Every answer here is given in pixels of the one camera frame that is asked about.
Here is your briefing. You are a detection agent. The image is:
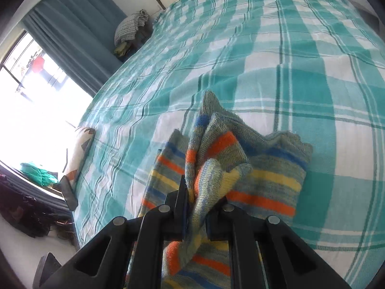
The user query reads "striped knit sweater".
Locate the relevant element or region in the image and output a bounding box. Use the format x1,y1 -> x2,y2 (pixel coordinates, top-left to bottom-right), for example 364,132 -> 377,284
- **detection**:
139,91 -> 313,288

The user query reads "pile of clothes on nightstand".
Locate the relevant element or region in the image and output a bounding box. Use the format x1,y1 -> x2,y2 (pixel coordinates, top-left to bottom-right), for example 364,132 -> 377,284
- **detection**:
114,9 -> 152,58

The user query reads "patterned beige pillow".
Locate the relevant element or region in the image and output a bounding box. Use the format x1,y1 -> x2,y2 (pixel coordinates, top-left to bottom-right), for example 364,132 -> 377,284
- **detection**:
63,127 -> 96,188

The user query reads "teal plaid bedspread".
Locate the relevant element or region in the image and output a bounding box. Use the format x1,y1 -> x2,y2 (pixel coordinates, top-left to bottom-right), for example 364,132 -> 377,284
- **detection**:
74,0 -> 384,288

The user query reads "teal curtain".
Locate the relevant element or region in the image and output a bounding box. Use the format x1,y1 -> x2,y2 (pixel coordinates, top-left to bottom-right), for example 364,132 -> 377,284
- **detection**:
22,0 -> 126,96

